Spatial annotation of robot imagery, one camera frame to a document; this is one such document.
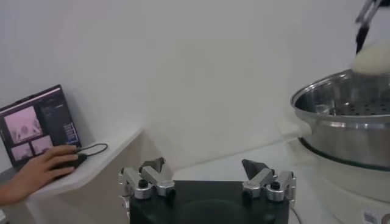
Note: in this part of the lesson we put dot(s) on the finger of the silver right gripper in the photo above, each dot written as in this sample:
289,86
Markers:
362,36

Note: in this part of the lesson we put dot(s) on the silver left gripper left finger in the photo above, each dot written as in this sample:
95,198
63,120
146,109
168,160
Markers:
158,182

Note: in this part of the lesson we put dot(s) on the white side desk with mouse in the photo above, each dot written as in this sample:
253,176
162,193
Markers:
117,149

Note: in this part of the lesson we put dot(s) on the black computer mouse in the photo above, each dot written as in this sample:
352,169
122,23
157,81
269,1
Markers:
76,160

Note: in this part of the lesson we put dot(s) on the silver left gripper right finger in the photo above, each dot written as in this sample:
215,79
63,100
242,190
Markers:
259,181

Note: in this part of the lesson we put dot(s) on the white steamed baozi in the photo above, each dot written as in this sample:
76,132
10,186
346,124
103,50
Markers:
373,59

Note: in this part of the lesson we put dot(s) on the person's bare hand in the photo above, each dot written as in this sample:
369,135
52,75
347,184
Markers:
42,169

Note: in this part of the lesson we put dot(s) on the cream electric cooking pot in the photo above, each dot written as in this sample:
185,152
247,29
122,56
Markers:
350,188

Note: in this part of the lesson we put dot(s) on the black laptop with pink screen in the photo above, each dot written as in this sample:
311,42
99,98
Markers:
39,124

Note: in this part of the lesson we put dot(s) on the stainless steel steamer basket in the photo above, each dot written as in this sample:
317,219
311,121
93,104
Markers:
344,143

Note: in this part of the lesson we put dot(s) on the person's bare forearm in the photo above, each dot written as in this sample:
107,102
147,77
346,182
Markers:
7,193

